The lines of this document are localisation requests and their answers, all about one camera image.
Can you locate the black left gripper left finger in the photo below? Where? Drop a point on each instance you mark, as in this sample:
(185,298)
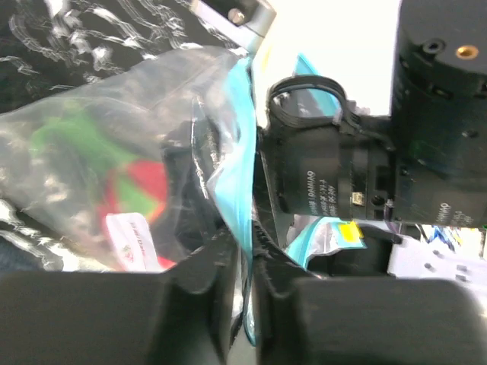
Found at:
(181,316)

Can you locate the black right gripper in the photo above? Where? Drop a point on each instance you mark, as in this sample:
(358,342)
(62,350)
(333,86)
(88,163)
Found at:
(324,158)

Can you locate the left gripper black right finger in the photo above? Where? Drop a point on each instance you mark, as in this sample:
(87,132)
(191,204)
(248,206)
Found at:
(302,319)

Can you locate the clear zip top bag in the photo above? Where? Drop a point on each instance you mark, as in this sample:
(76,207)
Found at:
(195,111)

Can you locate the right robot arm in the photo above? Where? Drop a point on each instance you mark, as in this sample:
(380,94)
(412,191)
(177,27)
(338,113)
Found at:
(425,162)

